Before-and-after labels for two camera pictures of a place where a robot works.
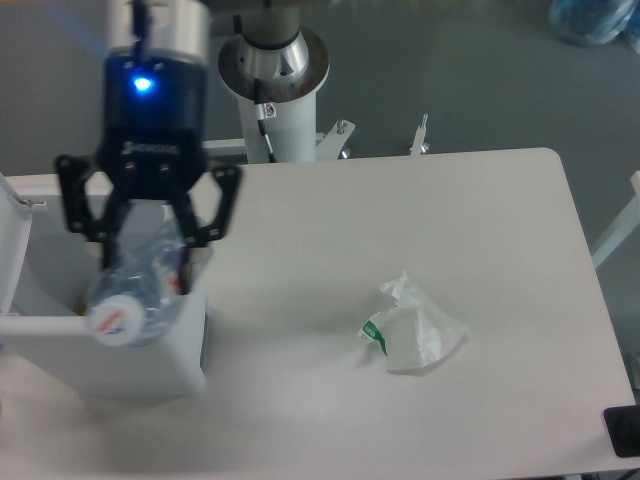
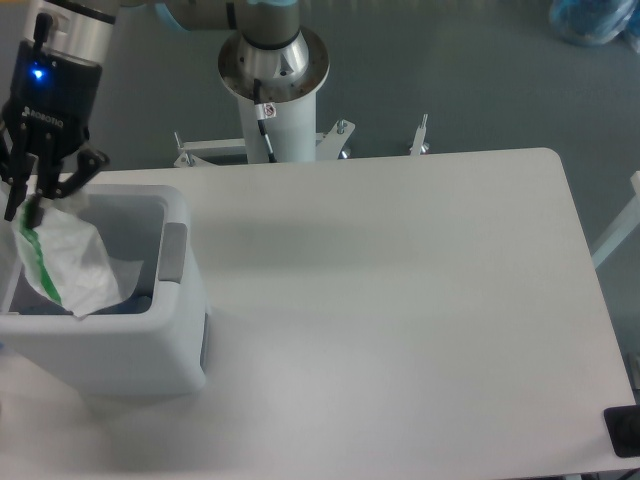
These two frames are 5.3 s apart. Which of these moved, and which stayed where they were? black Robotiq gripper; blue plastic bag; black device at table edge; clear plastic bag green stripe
Moved: clear plastic bag green stripe; black Robotiq gripper
Stayed: black device at table edge; blue plastic bag
